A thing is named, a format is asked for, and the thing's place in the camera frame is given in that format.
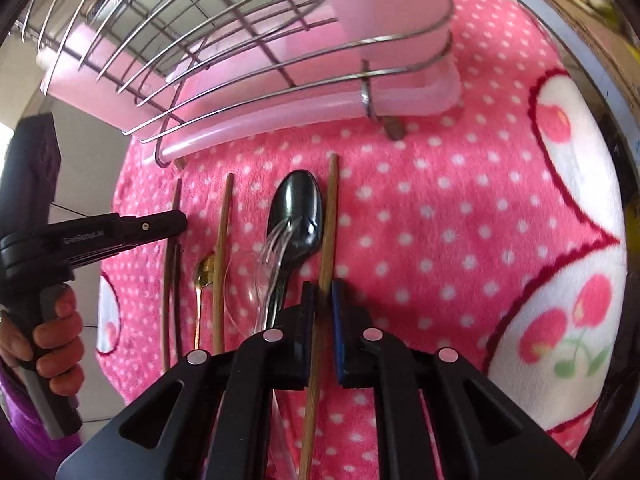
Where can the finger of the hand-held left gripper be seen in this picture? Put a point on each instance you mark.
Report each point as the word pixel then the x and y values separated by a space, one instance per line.
pixel 150 225

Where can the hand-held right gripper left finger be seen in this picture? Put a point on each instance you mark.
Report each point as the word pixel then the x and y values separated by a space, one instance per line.
pixel 305 340

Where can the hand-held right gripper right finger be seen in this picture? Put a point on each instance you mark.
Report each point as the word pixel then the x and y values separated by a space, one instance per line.
pixel 339 330

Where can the light wooden chopstick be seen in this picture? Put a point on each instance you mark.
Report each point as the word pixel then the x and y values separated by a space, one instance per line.
pixel 224 240
pixel 327 220

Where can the clear plastic spoon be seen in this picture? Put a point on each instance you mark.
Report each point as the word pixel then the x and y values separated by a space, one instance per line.
pixel 240 295

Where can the person's left hand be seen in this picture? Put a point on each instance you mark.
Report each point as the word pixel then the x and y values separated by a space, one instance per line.
pixel 60 332

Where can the small gold spoon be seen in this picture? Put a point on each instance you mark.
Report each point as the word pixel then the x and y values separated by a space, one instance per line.
pixel 204 270

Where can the clear plastic fork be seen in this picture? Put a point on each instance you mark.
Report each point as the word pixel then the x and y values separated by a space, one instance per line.
pixel 274 255

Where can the pink plastic drip tray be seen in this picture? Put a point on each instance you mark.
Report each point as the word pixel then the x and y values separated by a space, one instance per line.
pixel 240 130

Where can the black plastic spoon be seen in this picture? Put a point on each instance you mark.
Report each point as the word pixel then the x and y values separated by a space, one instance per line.
pixel 295 200

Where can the pink polka-dot blanket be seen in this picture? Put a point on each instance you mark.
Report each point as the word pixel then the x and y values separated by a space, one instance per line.
pixel 425 185

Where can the purple clothing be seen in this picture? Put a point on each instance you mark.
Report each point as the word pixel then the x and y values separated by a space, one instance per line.
pixel 20 405

